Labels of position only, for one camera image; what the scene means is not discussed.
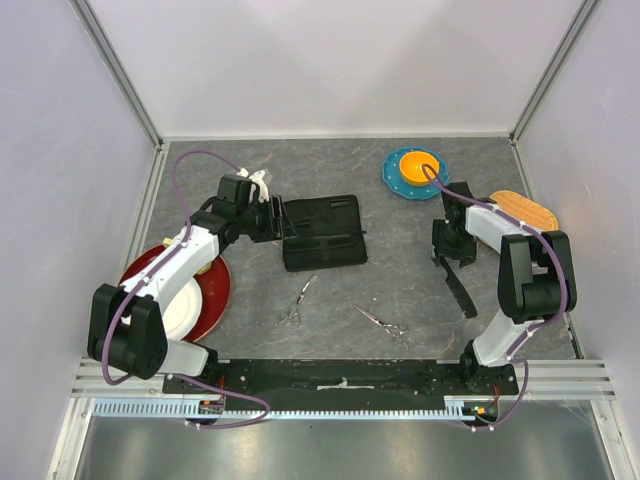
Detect aluminium front rail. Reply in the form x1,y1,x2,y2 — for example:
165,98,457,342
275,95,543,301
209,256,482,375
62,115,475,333
71,359,616,401

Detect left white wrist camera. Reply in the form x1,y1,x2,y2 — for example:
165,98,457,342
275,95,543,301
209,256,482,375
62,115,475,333
238,168,272,203

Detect white plate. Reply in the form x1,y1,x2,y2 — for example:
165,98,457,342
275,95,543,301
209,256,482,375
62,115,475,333
163,278,203,340

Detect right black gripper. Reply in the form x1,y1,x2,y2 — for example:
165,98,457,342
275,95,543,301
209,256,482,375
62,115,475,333
430,219,477,267

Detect aluminium corner post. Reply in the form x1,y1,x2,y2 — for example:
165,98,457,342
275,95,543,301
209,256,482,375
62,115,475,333
509,0,600,146
70,0,163,149

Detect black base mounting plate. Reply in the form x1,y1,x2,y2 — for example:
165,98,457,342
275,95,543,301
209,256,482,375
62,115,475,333
162,357,517,412

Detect left aluminium corner post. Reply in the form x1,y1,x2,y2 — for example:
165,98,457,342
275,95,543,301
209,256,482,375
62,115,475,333
70,0,163,149

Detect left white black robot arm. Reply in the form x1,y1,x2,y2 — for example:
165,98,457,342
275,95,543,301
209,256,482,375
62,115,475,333
87,170,285,393

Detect right aluminium corner post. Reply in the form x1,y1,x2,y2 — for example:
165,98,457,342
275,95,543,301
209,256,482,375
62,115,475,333
509,0,600,146

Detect orange bowl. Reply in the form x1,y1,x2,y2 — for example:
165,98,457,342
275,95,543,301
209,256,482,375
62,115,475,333
399,150,440,187

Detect black zip tool case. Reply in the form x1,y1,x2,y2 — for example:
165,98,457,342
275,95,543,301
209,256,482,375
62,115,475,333
283,194,368,272

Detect red plate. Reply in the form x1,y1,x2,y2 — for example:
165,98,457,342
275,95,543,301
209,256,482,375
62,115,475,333
118,247,233,344

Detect slotted cable duct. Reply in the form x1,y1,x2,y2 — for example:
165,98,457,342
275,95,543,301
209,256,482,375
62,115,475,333
92,397,476,421

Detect orange woven mat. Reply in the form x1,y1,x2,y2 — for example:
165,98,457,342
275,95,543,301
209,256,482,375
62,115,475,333
466,190,559,252

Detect long black toothed comb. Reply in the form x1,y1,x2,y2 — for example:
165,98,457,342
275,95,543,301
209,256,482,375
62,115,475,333
440,259,478,319

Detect purple cable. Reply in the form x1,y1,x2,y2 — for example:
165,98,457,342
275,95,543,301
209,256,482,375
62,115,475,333
422,162,574,434
102,150,274,431

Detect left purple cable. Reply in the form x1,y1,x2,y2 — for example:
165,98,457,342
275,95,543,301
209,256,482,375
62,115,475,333
102,150,274,431

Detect silver scissors left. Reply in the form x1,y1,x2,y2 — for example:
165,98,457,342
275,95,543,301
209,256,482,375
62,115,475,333
275,274,318,326

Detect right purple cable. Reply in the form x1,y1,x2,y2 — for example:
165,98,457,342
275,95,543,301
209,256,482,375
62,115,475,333
422,162,574,434

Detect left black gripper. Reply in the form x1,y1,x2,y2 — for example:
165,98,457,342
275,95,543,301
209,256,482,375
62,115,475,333
236,195,298,244

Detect teal scalloped plate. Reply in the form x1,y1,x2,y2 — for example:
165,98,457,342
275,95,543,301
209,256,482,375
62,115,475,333
382,146,450,201

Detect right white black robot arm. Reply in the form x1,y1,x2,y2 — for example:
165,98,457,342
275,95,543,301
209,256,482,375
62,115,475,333
431,182,577,394

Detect pink-tinted scissors right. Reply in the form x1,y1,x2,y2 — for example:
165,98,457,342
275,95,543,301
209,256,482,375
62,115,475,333
354,305,410,351

